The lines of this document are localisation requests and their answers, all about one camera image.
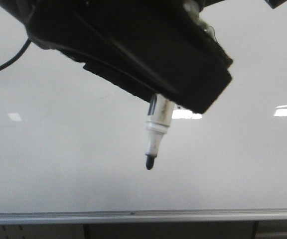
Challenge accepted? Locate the white whiteboard with aluminium frame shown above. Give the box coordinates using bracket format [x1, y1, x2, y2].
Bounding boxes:
[0, 0, 287, 224]

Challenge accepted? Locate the white marker with black tip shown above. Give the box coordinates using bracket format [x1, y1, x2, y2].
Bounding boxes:
[145, 94, 175, 170]

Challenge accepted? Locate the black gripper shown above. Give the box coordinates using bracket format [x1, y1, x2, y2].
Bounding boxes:
[0, 0, 233, 114]

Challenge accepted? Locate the black cable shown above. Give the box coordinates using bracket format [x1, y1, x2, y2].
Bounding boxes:
[0, 37, 32, 77]

